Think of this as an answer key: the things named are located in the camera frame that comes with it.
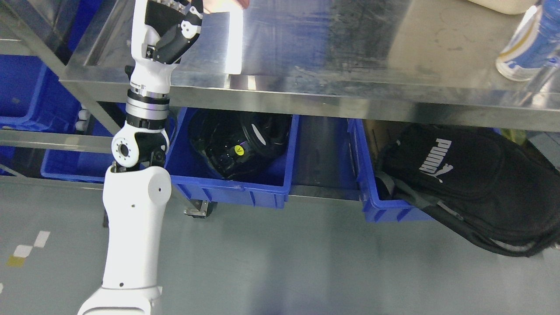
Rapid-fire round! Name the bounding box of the blue bin with backpack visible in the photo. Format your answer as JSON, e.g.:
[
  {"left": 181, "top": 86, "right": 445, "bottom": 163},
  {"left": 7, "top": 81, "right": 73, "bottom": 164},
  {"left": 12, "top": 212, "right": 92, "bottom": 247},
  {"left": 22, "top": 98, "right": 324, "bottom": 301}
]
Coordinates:
[{"left": 349, "top": 119, "right": 434, "bottom": 223}]

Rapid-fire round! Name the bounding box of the plastic bottle blue label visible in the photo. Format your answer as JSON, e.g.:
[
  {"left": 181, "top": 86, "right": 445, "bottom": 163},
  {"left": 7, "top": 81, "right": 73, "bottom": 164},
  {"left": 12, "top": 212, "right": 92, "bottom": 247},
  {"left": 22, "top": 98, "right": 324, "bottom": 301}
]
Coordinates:
[{"left": 495, "top": 0, "right": 560, "bottom": 81}]

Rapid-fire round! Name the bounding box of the blue bin with black helmet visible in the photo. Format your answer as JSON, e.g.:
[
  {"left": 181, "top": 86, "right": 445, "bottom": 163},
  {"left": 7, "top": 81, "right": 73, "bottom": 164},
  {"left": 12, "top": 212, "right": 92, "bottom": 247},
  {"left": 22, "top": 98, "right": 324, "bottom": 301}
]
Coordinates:
[{"left": 165, "top": 108, "right": 300, "bottom": 209}]

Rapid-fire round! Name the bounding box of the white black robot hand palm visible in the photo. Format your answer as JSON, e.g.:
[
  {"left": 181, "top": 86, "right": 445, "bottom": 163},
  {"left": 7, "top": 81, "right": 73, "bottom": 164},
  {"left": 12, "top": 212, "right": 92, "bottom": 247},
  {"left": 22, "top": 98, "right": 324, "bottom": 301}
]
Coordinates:
[{"left": 130, "top": 0, "right": 180, "bottom": 95}]

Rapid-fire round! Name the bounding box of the pink plastic storage box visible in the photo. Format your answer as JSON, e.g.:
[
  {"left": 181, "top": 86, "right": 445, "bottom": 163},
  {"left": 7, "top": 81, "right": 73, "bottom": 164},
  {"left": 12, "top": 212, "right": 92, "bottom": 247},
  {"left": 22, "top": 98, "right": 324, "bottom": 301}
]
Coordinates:
[{"left": 203, "top": 0, "right": 250, "bottom": 14}]

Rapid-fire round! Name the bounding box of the stainless steel cart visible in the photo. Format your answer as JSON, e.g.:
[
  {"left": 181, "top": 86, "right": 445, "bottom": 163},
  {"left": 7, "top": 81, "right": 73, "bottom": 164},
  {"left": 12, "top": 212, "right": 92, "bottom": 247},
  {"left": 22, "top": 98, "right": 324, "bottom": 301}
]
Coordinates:
[{"left": 0, "top": 0, "right": 560, "bottom": 219}]

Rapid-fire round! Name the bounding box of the black helmet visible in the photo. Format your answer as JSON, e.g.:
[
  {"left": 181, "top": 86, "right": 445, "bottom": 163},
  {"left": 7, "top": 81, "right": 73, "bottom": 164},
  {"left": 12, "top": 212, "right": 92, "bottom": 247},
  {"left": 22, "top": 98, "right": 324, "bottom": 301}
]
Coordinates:
[{"left": 188, "top": 109, "right": 293, "bottom": 181}]

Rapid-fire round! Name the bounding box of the black Puma backpack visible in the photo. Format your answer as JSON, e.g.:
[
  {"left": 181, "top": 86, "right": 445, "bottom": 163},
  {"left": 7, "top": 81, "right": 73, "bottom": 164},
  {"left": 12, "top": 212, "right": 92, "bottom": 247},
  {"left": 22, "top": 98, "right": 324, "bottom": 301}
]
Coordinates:
[{"left": 374, "top": 123, "right": 560, "bottom": 257}]

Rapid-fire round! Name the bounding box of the blue bin far left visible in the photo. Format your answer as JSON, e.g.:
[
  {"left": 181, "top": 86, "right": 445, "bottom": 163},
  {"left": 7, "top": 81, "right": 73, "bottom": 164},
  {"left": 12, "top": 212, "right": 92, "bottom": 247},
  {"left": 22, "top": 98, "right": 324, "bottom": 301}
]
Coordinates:
[{"left": 1, "top": 55, "right": 114, "bottom": 184}]

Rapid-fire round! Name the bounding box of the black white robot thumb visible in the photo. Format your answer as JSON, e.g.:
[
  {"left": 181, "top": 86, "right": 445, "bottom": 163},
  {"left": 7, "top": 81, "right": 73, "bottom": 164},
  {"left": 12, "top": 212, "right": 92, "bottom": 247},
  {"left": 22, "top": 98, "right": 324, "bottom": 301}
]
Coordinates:
[{"left": 151, "top": 0, "right": 204, "bottom": 64}]

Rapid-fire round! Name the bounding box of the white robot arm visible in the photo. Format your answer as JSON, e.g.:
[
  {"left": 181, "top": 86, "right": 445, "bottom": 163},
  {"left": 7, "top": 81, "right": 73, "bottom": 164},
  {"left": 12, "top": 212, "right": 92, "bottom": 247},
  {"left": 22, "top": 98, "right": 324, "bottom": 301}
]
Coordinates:
[{"left": 78, "top": 0, "right": 205, "bottom": 315}]

